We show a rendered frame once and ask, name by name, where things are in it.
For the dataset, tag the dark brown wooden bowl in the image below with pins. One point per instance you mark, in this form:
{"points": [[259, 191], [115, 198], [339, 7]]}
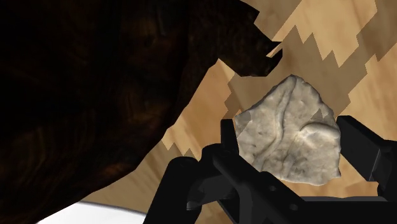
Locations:
{"points": [[93, 93]]}

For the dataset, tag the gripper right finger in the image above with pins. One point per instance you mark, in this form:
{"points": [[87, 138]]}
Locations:
{"points": [[372, 152]]}

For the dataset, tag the pale grey rough stone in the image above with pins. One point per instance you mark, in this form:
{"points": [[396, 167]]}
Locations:
{"points": [[294, 133]]}

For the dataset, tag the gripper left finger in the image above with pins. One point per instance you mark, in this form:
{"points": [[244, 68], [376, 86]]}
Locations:
{"points": [[189, 186]]}

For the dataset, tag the white round plate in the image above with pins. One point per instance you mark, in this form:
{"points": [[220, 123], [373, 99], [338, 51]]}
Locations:
{"points": [[93, 215]]}

